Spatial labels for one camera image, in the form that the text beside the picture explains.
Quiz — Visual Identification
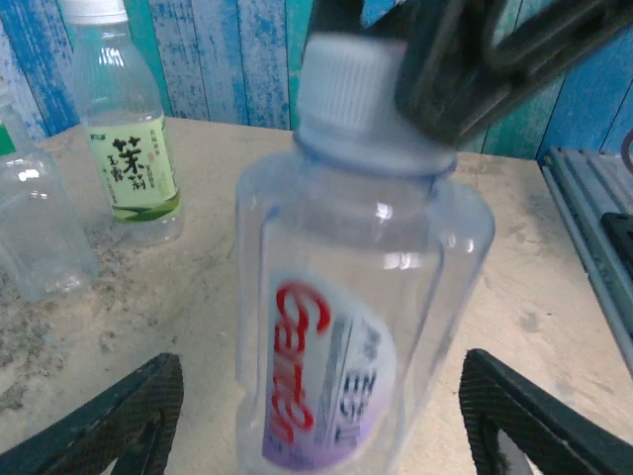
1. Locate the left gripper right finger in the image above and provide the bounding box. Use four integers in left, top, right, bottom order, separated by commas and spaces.
458, 347, 633, 475

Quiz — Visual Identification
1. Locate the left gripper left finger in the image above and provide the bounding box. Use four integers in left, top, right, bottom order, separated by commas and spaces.
0, 350, 186, 475

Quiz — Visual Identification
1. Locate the small clear ribbed bottle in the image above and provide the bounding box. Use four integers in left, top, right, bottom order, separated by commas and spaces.
0, 82, 102, 305

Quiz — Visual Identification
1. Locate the clear bottle with purple label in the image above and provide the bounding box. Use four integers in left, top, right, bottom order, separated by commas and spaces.
233, 118, 497, 475

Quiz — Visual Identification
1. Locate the white plastic bottle cap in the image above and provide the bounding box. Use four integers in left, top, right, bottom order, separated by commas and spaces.
59, 0, 132, 27

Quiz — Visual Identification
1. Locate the clear bottle with green label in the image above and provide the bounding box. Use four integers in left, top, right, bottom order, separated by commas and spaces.
70, 9, 186, 246

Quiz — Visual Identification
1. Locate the aluminium mounting rail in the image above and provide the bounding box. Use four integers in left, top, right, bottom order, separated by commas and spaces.
540, 144, 633, 376

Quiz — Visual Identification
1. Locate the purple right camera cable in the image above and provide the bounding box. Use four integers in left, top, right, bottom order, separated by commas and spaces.
619, 127, 633, 175

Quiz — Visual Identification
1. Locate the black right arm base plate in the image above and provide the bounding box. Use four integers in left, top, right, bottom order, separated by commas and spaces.
599, 211, 633, 279

